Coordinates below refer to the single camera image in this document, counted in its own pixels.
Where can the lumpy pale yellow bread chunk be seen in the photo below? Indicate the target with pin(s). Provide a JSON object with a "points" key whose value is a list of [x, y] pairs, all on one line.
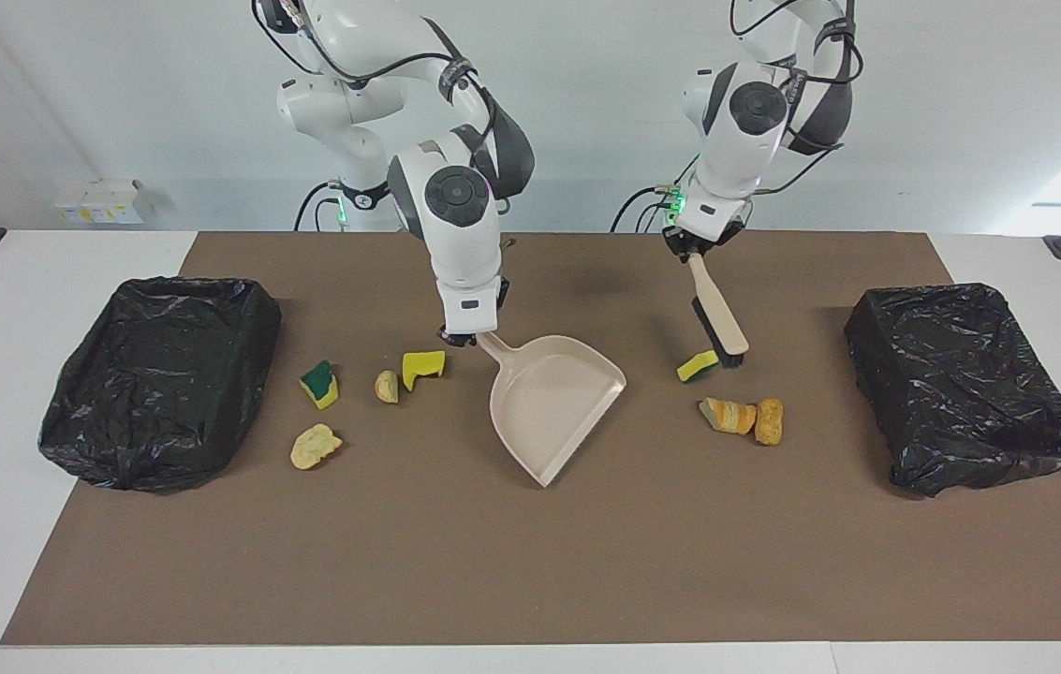
{"points": [[313, 447]]}

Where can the beige brush with black bristles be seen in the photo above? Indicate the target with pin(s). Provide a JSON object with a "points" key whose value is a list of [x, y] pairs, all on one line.
{"points": [[722, 323]]}

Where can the white wall socket box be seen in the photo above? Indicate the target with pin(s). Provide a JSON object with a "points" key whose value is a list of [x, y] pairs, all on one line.
{"points": [[99, 201]]}

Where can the yellow notched sponge piece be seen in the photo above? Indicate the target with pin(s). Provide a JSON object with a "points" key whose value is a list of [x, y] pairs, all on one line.
{"points": [[418, 367]]}

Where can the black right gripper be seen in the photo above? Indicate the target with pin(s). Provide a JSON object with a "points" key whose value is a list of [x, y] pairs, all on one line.
{"points": [[469, 334]]}

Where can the ridged pale bread piece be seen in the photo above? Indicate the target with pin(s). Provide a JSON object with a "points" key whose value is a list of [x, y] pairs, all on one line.
{"points": [[386, 387]]}

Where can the brown table mat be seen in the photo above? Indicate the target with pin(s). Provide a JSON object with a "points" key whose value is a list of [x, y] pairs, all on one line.
{"points": [[530, 562]]}

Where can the orange striped bread piece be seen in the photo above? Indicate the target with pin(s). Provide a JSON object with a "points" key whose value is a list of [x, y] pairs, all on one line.
{"points": [[727, 417]]}

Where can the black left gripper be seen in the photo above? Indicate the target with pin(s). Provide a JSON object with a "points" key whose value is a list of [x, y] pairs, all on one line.
{"points": [[708, 229]]}

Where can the small yellow sponge wedge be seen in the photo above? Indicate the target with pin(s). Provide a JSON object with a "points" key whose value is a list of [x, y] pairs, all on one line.
{"points": [[697, 367]]}

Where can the brown round bread roll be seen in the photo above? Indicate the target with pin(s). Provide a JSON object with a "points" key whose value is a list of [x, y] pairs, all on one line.
{"points": [[769, 421]]}

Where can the black bag lined bin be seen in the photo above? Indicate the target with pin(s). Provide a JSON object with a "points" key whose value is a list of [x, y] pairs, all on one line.
{"points": [[961, 393], [155, 374]]}

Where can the green topped yellow sponge piece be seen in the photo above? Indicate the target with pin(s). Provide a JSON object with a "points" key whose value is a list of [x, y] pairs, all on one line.
{"points": [[319, 386]]}

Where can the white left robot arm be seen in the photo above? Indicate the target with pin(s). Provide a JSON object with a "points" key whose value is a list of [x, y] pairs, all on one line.
{"points": [[736, 150]]}

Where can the beige plastic dustpan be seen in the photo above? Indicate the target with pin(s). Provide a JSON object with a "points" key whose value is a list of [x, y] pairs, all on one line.
{"points": [[549, 402]]}

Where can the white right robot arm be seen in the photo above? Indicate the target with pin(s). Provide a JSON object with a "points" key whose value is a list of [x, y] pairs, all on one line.
{"points": [[455, 225]]}

